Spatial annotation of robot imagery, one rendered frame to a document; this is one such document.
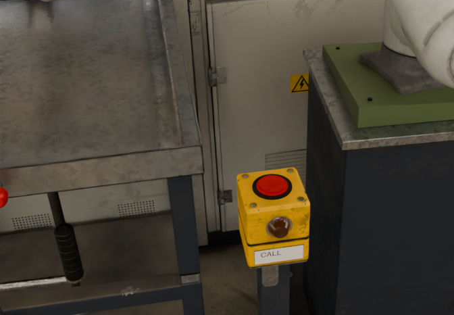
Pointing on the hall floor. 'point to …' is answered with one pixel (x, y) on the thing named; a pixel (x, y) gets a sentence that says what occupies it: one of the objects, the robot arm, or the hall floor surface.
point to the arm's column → (377, 224)
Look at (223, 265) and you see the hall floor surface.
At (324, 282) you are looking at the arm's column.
